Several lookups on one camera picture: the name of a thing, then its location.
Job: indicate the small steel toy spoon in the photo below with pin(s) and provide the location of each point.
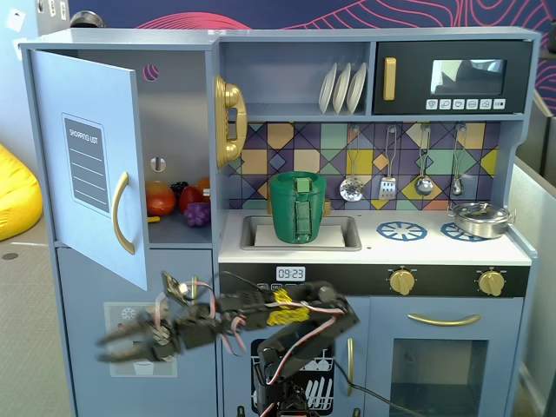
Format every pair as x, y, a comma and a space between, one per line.
456, 187

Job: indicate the blue wooden toy kitchen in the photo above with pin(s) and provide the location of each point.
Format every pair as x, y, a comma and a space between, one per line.
295, 78

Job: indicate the blue freezer door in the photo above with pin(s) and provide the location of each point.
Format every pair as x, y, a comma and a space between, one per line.
78, 326

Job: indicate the round steel bowl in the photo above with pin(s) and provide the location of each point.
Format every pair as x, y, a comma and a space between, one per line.
84, 21

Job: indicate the steel slotted spatula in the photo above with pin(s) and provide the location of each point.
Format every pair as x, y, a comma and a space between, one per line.
387, 189

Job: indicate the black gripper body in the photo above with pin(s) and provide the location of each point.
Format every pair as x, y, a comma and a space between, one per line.
153, 338

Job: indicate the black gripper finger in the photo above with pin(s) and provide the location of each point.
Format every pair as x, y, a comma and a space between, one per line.
126, 354
126, 332

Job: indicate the grey wall box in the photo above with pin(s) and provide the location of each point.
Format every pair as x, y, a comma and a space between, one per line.
52, 15

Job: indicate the grey toy sink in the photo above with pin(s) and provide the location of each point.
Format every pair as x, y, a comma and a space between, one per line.
349, 236

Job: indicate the blue oven door with window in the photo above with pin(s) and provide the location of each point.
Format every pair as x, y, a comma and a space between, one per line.
382, 369

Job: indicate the yellow bean bag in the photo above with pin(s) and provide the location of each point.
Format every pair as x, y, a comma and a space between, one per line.
17, 200

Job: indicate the gold toy telephone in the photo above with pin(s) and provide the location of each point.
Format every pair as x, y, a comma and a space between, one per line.
234, 93

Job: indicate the orange red toy mango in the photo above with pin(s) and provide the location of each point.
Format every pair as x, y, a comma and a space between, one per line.
160, 200

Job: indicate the gold stove knob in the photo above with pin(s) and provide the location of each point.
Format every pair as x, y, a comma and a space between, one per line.
491, 283
401, 282

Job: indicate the dark round floor outlet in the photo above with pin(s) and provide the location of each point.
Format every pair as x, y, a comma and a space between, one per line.
9, 256

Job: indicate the steel toy ladle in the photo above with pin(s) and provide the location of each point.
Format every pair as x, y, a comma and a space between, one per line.
423, 186

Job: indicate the yellow toy banana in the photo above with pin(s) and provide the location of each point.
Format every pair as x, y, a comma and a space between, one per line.
154, 219

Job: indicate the purple toy grapes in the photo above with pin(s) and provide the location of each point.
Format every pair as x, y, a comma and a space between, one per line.
197, 215

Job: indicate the black toy grapes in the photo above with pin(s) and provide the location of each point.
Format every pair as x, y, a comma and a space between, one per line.
178, 187

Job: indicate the white paper note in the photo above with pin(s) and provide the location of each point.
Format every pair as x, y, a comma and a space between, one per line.
15, 19

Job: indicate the white toy plate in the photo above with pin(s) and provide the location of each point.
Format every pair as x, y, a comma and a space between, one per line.
357, 89
342, 89
326, 89

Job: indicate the blue dishwasher door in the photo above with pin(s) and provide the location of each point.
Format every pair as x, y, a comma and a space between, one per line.
362, 369

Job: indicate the orange toy fruit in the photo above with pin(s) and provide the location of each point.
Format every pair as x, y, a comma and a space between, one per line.
203, 186

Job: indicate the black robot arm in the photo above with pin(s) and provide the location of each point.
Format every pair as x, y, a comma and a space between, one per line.
304, 334

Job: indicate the red toy fruit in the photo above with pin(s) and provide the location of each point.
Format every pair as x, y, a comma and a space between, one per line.
190, 199

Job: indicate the small camera circuit board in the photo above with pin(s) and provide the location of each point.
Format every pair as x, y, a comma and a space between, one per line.
171, 286

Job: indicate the steel slotted skimmer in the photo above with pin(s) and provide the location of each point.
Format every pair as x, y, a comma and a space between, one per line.
351, 189

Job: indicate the black toy microwave door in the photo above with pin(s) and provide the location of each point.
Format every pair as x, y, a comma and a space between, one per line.
412, 56

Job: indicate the blue shopping list cabinet door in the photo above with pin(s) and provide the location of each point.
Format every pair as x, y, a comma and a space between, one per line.
87, 87

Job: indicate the green printed plastic cup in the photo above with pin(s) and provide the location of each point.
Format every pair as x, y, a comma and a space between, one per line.
286, 213

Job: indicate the steel toy pot with lid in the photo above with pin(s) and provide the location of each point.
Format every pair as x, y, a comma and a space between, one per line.
482, 223

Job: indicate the gold toy faucet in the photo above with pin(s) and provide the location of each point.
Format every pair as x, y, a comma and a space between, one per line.
326, 207

